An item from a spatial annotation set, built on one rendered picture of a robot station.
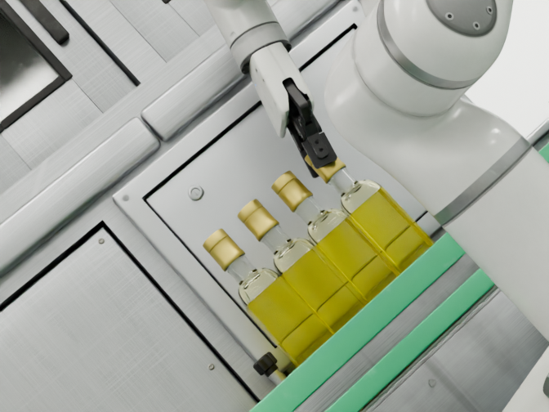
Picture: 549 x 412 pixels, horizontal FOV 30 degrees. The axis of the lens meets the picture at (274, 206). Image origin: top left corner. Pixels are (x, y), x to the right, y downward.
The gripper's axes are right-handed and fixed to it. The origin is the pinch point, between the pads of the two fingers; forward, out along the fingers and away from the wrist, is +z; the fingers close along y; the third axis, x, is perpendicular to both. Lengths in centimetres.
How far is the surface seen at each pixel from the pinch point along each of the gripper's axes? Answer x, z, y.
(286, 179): -5.5, 1.4, 1.8
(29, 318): -43.6, -0.5, -14.9
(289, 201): -6.4, 4.0, 1.1
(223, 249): -16.7, 6.0, 2.1
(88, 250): -32.5, -5.6, -15.2
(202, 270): -19.6, 4.7, -11.4
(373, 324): -6.4, 23.3, 14.0
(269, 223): -10.1, 5.6, 2.0
